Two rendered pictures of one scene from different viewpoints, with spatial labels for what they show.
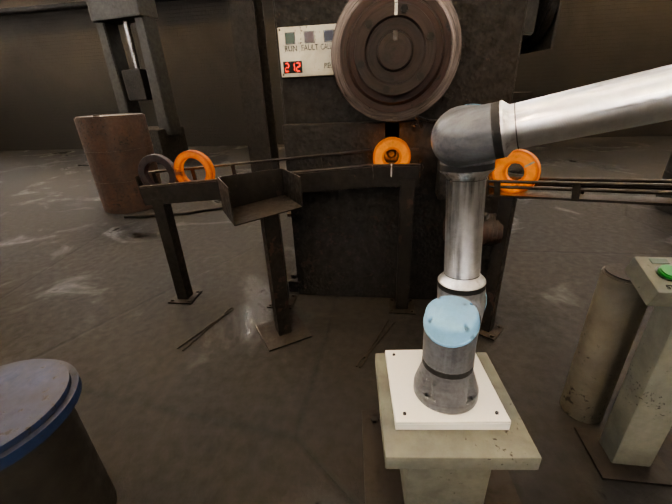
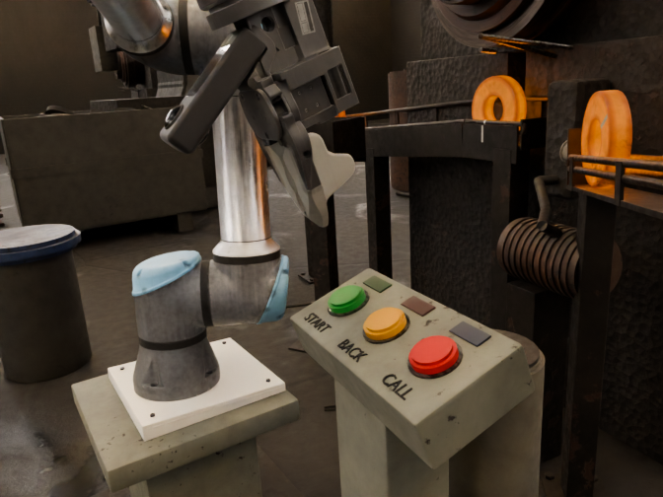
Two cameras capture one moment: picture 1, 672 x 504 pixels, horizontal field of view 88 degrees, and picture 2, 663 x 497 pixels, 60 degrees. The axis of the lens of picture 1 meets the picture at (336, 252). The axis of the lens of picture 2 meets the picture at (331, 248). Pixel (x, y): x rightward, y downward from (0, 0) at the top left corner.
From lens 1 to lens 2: 1.25 m
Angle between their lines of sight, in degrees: 52
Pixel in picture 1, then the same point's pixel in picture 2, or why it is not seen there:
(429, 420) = (118, 382)
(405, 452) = (80, 390)
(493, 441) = (119, 434)
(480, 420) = (133, 408)
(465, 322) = (143, 268)
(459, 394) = (139, 367)
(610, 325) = not seen: hidden behind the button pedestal
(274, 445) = not seen: hidden behind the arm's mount
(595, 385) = not seen: outside the picture
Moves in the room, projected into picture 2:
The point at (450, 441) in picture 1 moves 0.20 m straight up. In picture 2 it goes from (107, 409) to (87, 302)
